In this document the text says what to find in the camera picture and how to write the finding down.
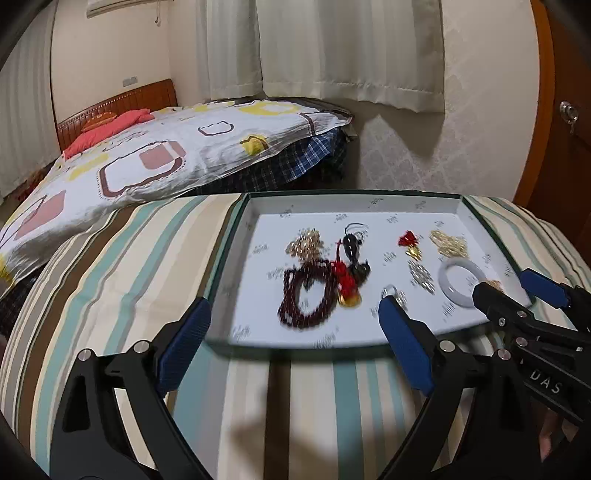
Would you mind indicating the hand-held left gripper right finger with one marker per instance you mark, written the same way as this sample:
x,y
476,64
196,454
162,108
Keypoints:
x,y
406,341

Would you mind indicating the large red tassel gold charm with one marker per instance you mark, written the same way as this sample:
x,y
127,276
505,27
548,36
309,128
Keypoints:
x,y
345,281

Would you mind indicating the white patterned quilt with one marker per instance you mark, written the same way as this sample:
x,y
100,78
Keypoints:
x,y
184,152

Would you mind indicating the orange cushion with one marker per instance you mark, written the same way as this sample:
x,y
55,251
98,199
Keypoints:
x,y
99,121

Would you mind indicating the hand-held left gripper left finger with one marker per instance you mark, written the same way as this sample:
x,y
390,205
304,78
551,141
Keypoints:
x,y
184,332

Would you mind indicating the long pleated white curtain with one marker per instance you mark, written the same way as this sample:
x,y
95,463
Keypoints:
x,y
27,115

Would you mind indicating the metal door lock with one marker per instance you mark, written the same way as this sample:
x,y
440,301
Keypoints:
x,y
569,113

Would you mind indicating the blue plaid cloth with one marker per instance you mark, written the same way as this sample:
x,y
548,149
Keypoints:
x,y
295,161

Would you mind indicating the sheer white curtain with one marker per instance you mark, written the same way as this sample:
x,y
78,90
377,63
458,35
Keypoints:
x,y
226,46

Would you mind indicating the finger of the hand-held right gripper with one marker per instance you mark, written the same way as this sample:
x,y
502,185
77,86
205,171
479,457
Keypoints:
x,y
542,288
494,302

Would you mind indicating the wooden headboard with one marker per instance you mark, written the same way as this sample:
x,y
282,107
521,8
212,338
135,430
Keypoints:
x,y
152,94

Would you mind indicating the person's right hand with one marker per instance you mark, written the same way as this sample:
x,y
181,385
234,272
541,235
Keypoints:
x,y
554,434

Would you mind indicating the wooden door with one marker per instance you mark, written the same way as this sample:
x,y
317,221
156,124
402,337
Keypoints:
x,y
568,175

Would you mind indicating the beige window curtain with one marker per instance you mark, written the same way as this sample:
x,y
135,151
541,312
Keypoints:
x,y
346,46

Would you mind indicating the wall socket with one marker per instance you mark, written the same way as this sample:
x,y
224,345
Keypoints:
x,y
130,82

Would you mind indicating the striped blanket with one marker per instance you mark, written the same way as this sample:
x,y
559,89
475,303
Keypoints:
x,y
138,277

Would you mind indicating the white air conditioner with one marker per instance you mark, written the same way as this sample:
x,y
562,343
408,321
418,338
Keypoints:
x,y
115,5

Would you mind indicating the gold brooch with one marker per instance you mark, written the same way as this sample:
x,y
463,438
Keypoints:
x,y
307,244

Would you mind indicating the silver brooch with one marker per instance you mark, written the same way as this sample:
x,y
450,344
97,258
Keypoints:
x,y
421,274

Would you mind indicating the white jade bangle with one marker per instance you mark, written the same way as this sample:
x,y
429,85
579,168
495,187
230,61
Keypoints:
x,y
445,281

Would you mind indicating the red pillow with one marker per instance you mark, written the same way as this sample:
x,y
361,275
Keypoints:
x,y
106,131

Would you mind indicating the white shallow tray box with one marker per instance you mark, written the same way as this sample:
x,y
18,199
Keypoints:
x,y
258,323

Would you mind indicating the small red tassel gold charm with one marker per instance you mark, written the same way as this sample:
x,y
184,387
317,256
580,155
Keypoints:
x,y
408,240

